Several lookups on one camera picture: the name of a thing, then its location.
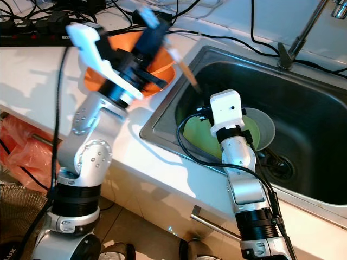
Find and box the black sink drain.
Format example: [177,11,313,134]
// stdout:
[266,152,299,179]

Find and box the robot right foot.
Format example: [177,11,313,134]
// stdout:
[178,238,215,260]

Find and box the orange plastic bag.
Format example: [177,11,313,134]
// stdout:
[0,114,57,190]

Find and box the black cable down wall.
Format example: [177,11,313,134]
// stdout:
[249,0,280,54]

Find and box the grey metal drawer handle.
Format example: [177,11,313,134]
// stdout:
[0,116,57,151]
[190,205,242,244]

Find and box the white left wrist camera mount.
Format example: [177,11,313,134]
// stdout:
[66,23,136,101]

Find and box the long black countertop cable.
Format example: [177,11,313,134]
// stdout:
[173,30,347,74]

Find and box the stainless steel sink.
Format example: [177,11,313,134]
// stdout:
[139,44,347,223]

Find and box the black power strip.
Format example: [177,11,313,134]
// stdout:
[0,22,71,47]

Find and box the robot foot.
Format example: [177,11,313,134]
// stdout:
[178,238,215,260]
[102,243,136,260]

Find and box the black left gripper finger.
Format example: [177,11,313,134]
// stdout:
[133,6,170,56]

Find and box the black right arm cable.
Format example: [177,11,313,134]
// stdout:
[176,111,277,217]

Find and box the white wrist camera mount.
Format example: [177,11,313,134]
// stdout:
[66,23,136,101]
[210,89,243,136]

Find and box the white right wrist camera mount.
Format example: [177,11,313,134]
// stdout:
[210,89,243,136]

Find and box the dark metal faucet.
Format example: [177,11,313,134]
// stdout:
[277,0,347,69]

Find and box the large black power brick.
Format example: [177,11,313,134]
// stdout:
[52,0,106,14]

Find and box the green plastic plate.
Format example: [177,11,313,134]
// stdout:
[183,108,261,160]

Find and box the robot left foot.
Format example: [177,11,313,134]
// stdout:
[102,243,136,260]

